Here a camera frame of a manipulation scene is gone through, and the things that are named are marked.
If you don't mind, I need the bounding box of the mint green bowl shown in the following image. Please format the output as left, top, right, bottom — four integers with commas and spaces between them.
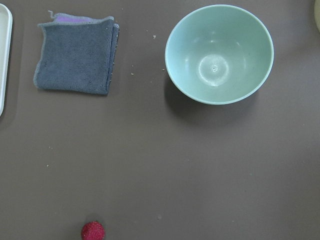
164, 4, 274, 105

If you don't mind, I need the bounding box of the wooden cup tree stand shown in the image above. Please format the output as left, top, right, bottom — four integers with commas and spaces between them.
313, 0, 320, 32

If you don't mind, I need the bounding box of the cream rectangular tray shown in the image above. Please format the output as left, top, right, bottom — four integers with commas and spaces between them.
0, 3, 13, 115

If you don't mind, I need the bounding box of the red strawberry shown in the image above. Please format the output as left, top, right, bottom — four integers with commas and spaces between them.
80, 221, 106, 240

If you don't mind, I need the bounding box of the grey folded cloth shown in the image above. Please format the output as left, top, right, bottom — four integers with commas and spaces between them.
33, 13, 120, 95

